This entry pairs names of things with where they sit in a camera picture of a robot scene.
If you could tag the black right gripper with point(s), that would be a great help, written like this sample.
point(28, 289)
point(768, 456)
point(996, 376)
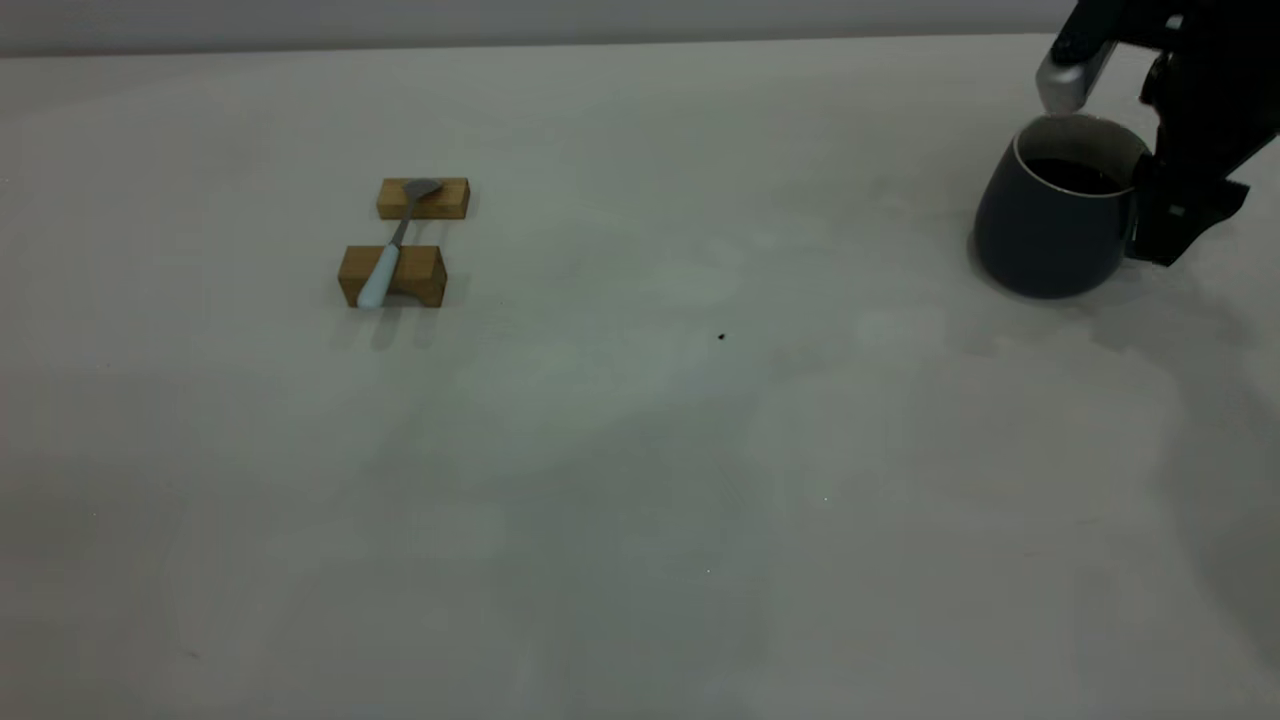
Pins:
point(1215, 90)

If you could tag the dark grey ceramic mug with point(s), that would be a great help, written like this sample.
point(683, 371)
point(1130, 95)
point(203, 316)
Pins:
point(1040, 240)

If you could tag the dark coffee liquid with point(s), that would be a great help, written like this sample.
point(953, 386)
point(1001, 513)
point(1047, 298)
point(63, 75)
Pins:
point(1075, 178)

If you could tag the flat rectangular wooden block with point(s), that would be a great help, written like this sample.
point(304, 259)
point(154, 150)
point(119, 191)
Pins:
point(445, 205)

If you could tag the arched wooden block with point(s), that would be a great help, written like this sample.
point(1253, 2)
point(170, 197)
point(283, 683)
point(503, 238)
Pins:
point(420, 270)

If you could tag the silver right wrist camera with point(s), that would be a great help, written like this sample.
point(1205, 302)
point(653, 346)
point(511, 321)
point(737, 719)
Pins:
point(1068, 85)

